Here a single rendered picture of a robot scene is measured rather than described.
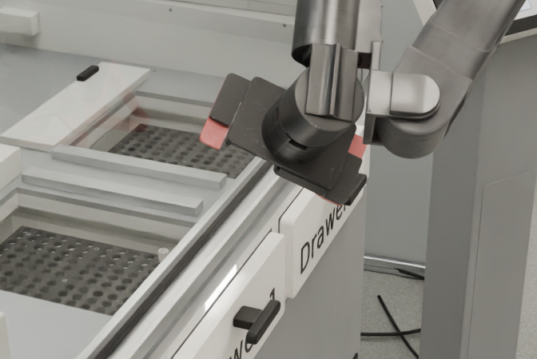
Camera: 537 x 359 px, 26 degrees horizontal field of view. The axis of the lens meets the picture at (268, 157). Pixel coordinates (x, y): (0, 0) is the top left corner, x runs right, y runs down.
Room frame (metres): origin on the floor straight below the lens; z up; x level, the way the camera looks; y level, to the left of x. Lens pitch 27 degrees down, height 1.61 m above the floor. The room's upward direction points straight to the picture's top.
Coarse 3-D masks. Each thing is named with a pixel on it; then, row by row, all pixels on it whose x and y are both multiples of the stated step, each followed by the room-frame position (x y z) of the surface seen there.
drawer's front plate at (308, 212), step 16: (304, 192) 1.26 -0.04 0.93; (288, 208) 1.22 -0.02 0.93; (304, 208) 1.22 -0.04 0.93; (320, 208) 1.28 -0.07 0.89; (352, 208) 1.41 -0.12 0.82; (288, 224) 1.19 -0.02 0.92; (304, 224) 1.22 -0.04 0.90; (320, 224) 1.28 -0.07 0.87; (336, 224) 1.34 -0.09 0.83; (288, 240) 1.18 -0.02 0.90; (304, 240) 1.22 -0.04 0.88; (320, 240) 1.28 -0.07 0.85; (288, 256) 1.18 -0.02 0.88; (304, 256) 1.22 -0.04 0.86; (320, 256) 1.28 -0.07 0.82; (288, 272) 1.18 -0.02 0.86; (304, 272) 1.22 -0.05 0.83; (288, 288) 1.18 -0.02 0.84
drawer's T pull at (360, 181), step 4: (360, 176) 1.33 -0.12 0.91; (364, 176) 1.33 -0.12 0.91; (356, 180) 1.32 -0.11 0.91; (360, 180) 1.32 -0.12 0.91; (364, 180) 1.33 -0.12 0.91; (356, 184) 1.31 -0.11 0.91; (360, 184) 1.31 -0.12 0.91; (364, 184) 1.33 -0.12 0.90; (352, 188) 1.30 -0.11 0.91; (356, 188) 1.30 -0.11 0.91; (360, 188) 1.31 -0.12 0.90; (352, 192) 1.29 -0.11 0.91; (356, 192) 1.29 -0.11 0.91; (352, 196) 1.28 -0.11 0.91; (356, 196) 1.30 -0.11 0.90; (348, 200) 1.27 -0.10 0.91; (352, 200) 1.28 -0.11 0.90; (344, 204) 1.27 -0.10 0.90; (348, 204) 1.27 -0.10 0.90
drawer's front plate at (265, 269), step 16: (272, 240) 1.14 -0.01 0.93; (256, 256) 1.11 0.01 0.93; (272, 256) 1.12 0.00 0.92; (240, 272) 1.07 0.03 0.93; (256, 272) 1.07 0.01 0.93; (272, 272) 1.12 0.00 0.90; (240, 288) 1.04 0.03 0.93; (256, 288) 1.07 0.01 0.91; (272, 288) 1.12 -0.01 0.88; (224, 304) 1.01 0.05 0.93; (240, 304) 1.03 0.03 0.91; (256, 304) 1.07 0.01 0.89; (208, 320) 0.98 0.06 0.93; (224, 320) 0.99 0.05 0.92; (192, 336) 0.95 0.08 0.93; (208, 336) 0.96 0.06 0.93; (224, 336) 0.99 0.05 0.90; (240, 336) 1.03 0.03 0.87; (192, 352) 0.93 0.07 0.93; (208, 352) 0.95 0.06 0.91; (224, 352) 0.99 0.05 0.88; (256, 352) 1.07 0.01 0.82
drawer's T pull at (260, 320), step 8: (272, 304) 1.04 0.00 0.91; (240, 312) 1.02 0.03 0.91; (248, 312) 1.02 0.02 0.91; (256, 312) 1.02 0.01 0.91; (264, 312) 1.02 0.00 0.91; (272, 312) 1.02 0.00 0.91; (240, 320) 1.01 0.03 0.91; (248, 320) 1.01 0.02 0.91; (256, 320) 1.01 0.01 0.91; (264, 320) 1.01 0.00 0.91; (272, 320) 1.02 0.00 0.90; (248, 328) 1.00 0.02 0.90; (256, 328) 0.99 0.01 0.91; (264, 328) 1.00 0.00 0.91; (248, 336) 0.98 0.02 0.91; (256, 336) 0.98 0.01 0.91; (256, 344) 0.98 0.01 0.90
